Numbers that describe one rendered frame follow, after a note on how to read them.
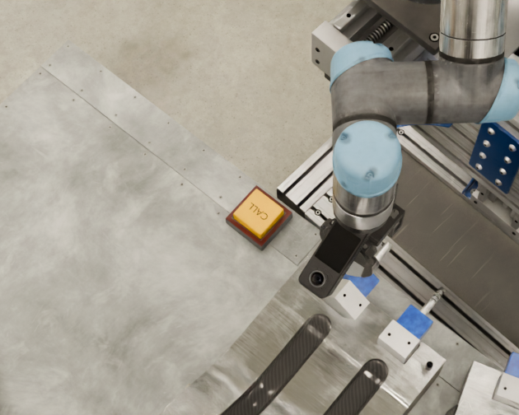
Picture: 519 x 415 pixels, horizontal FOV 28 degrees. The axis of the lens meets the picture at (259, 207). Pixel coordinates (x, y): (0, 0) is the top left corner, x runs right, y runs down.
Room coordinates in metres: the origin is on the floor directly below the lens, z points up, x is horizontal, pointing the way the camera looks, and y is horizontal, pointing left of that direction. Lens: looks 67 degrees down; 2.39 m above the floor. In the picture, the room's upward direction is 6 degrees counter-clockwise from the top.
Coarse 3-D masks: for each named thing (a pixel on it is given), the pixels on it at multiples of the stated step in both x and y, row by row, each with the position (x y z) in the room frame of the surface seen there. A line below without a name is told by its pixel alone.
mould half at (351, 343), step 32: (288, 288) 0.51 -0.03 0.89; (256, 320) 0.46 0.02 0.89; (288, 320) 0.46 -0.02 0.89; (352, 320) 0.45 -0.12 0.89; (384, 320) 0.44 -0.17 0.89; (256, 352) 0.42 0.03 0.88; (320, 352) 0.40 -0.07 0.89; (352, 352) 0.40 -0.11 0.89; (384, 352) 0.39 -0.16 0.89; (416, 352) 0.39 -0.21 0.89; (192, 384) 0.37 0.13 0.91; (224, 384) 0.37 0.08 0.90; (288, 384) 0.36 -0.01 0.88; (320, 384) 0.36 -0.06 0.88; (384, 384) 0.35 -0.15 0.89; (416, 384) 0.34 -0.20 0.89
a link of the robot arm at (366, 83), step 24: (360, 48) 0.64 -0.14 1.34; (384, 48) 0.64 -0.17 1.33; (336, 72) 0.62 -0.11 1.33; (360, 72) 0.61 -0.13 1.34; (384, 72) 0.60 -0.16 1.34; (408, 72) 0.60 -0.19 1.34; (336, 96) 0.59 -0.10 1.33; (360, 96) 0.58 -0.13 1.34; (384, 96) 0.58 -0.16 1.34; (408, 96) 0.57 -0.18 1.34; (336, 120) 0.56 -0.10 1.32; (384, 120) 0.54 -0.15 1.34; (408, 120) 0.56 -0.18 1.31
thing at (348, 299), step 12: (384, 252) 0.54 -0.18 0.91; (348, 276) 0.51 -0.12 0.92; (372, 276) 0.51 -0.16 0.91; (336, 288) 0.49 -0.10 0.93; (348, 288) 0.48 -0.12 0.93; (360, 288) 0.49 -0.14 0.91; (372, 288) 0.49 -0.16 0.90; (324, 300) 0.48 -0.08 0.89; (336, 300) 0.47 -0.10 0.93; (348, 300) 0.47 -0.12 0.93; (360, 300) 0.47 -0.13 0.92; (348, 312) 0.45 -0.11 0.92; (360, 312) 0.45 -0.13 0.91
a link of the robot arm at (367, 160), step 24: (360, 120) 0.54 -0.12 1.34; (336, 144) 0.51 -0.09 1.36; (360, 144) 0.51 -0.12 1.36; (384, 144) 0.50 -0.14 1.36; (336, 168) 0.49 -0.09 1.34; (360, 168) 0.48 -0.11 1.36; (384, 168) 0.47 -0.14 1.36; (336, 192) 0.49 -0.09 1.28; (360, 192) 0.46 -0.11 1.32; (384, 192) 0.46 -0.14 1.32; (360, 216) 0.46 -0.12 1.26
